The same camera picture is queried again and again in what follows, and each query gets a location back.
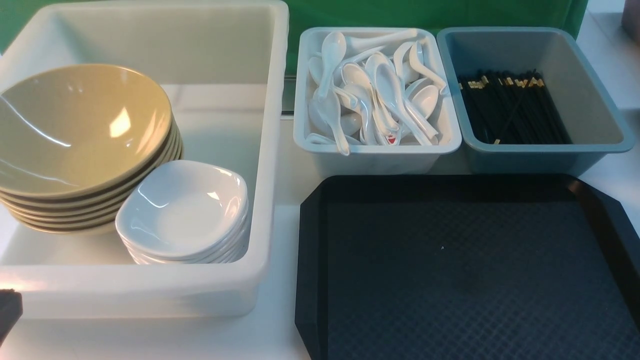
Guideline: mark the lower stacked white dishes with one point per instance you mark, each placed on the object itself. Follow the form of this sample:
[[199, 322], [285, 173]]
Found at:
[[230, 252]]

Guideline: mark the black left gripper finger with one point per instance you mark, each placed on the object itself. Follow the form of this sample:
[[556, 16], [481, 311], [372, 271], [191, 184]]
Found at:
[[11, 309]]

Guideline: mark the white square sauce dish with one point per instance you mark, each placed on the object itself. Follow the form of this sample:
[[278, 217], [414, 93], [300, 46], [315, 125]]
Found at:
[[190, 206]]

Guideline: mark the teal chopstick tray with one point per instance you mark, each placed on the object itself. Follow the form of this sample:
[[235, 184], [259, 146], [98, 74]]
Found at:
[[595, 125]]

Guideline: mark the white spoon top of tray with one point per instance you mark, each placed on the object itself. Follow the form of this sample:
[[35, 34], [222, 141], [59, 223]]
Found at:
[[358, 45]]

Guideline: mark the white soup spoon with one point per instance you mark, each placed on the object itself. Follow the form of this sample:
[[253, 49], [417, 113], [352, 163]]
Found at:
[[333, 51]]

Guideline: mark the black serving tray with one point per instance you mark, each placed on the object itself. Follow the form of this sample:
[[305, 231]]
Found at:
[[466, 267]]

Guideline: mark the black chopstick bundle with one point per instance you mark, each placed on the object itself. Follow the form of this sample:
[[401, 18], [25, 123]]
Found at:
[[486, 112]]

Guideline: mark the large white plastic bin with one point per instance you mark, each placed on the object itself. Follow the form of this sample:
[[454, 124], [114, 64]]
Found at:
[[222, 63]]

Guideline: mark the light blue spoon tray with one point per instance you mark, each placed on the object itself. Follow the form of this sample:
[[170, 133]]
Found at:
[[379, 142]]

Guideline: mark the bottom stacked yellow bowl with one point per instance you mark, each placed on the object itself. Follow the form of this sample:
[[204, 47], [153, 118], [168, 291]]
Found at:
[[95, 226]]

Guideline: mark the white spoon centre long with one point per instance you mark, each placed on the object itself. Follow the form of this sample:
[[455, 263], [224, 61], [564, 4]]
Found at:
[[392, 96]]

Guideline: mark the top stacked white dish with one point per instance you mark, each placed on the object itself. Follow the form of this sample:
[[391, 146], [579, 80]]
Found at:
[[217, 246]]

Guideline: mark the yellow noodle bowl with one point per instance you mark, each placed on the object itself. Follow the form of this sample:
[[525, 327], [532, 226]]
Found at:
[[71, 130]]

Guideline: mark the white spoon left front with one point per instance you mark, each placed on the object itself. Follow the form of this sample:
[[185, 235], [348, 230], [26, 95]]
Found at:
[[329, 110]]

